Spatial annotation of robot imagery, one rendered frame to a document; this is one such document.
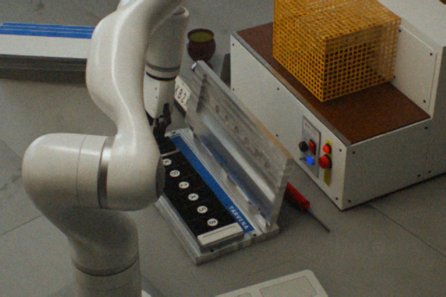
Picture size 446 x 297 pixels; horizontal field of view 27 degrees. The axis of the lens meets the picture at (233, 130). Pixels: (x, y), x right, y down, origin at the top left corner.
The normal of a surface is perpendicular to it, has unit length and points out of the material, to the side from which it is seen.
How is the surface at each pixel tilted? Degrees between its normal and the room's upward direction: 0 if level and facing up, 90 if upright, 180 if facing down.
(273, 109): 90
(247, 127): 76
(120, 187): 70
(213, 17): 0
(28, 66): 90
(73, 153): 24
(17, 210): 0
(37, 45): 0
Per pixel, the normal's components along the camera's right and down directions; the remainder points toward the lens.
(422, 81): -0.89, 0.28
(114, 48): 0.03, -0.37
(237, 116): -0.86, 0.08
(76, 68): -0.11, 0.59
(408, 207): 0.00, -0.81
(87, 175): -0.08, 0.04
